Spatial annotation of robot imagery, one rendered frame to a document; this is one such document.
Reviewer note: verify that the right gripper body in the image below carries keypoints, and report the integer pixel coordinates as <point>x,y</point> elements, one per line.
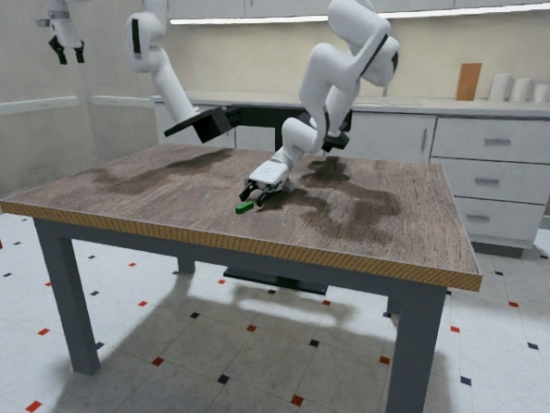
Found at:
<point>66,33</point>

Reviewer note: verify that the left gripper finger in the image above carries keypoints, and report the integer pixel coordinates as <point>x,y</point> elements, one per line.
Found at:
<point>247,190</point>
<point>268,193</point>

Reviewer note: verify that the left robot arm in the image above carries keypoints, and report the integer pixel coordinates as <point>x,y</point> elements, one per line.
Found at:
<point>357,22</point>

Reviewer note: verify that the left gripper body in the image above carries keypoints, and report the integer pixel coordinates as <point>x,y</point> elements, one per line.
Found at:
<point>270,172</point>

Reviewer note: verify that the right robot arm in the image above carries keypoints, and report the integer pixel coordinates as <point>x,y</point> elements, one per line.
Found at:
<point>140,29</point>

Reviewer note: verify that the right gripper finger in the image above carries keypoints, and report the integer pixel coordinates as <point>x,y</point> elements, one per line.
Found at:
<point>79,54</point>
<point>59,50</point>

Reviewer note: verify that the green rectangular block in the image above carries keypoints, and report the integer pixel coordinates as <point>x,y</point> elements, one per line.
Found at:
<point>242,208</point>

